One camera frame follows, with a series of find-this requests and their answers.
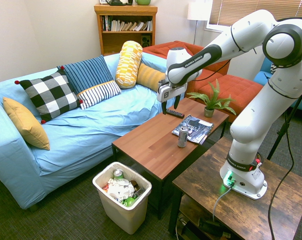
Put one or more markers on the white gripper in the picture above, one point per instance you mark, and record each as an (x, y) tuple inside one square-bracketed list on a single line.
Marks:
[(170, 92)]

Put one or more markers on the white floral print drink can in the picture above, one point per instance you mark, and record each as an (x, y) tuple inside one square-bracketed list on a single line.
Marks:
[(183, 137)]

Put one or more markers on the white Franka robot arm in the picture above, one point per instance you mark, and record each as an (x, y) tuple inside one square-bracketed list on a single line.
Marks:
[(253, 112)]

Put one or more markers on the silver can top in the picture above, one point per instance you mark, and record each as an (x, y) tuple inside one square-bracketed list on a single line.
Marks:
[(118, 174)]

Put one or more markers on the cream plastic trash bin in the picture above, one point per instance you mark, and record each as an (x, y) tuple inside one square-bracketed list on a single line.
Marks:
[(121, 217)]

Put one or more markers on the black remote control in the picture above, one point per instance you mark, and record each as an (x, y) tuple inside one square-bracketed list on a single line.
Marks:
[(174, 113)]

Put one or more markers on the dark cover magazine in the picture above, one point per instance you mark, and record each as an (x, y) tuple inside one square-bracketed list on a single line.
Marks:
[(194, 128)]

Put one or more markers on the mustard striped pillow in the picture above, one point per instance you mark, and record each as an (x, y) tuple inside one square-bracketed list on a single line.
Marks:
[(149, 76)]

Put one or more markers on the potted green fern plant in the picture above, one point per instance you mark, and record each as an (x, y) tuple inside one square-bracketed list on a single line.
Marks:
[(211, 102)]

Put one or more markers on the yellow white patterned bolster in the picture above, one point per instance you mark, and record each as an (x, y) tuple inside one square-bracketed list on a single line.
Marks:
[(128, 65)]

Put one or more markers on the small black speaker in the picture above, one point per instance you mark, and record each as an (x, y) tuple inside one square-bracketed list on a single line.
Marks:
[(146, 40)]

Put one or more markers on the orange tufted ottoman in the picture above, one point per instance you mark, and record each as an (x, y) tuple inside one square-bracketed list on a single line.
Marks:
[(238, 87)]

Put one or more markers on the wooden bookshelf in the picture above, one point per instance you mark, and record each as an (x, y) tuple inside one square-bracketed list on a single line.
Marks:
[(126, 41)]

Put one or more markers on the light blue sofa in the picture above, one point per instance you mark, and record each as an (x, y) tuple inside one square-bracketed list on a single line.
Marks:
[(91, 130)]

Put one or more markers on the blue striped pillow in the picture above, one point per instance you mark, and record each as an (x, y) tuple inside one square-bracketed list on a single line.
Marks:
[(91, 77)]

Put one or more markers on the dark snack wrapper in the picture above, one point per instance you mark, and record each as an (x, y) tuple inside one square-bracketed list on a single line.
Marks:
[(138, 187)]

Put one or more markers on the row of books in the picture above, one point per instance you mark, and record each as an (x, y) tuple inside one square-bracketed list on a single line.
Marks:
[(127, 25)]

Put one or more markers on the blue armchair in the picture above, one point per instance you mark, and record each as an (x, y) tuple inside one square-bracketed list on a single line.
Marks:
[(262, 73)]

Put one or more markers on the crumpled white paper tissue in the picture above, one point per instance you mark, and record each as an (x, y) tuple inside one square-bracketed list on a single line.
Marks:
[(121, 188)]

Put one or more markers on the white shade floor lamp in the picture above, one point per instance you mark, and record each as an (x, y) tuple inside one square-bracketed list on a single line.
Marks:
[(198, 11)]

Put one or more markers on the green plastic wrapper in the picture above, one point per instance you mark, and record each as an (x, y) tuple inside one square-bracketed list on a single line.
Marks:
[(129, 201)]

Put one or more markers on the green bowl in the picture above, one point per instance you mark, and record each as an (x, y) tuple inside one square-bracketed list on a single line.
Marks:
[(143, 2)]

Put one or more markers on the black white shelf ornament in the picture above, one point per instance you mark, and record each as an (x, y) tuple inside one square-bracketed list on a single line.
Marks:
[(118, 2)]

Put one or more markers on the wooden window blinds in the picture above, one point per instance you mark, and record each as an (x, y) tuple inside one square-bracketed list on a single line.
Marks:
[(241, 10)]

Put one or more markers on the black white checkered pillow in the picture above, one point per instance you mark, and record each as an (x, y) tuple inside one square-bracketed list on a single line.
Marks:
[(51, 96)]

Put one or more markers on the rustic brown robot table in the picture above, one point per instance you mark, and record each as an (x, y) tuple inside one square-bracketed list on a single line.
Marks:
[(266, 212)]

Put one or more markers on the plain mustard yellow pillow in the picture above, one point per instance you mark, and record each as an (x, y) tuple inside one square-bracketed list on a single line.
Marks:
[(26, 125)]

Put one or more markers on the wooden coffee table black frame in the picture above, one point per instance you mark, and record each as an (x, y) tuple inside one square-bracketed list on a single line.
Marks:
[(156, 147)]

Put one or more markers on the black camera tripod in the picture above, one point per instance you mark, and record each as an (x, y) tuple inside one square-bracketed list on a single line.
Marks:
[(281, 135)]

